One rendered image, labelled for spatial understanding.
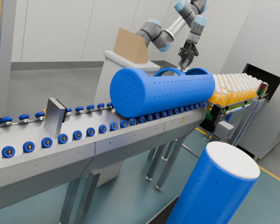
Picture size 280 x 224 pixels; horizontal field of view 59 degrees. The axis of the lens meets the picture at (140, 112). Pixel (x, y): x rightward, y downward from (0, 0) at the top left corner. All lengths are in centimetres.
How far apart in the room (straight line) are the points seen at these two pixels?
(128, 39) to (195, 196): 115
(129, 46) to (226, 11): 488
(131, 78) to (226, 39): 522
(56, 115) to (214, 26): 577
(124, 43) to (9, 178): 122
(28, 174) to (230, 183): 88
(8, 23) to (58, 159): 158
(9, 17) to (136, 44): 116
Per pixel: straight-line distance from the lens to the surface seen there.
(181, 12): 174
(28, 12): 403
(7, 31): 250
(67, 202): 183
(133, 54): 183
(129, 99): 139
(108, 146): 132
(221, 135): 222
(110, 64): 190
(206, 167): 128
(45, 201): 216
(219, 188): 127
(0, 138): 116
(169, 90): 149
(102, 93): 198
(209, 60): 658
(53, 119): 116
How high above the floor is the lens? 161
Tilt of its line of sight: 25 degrees down
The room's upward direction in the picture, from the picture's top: 20 degrees clockwise
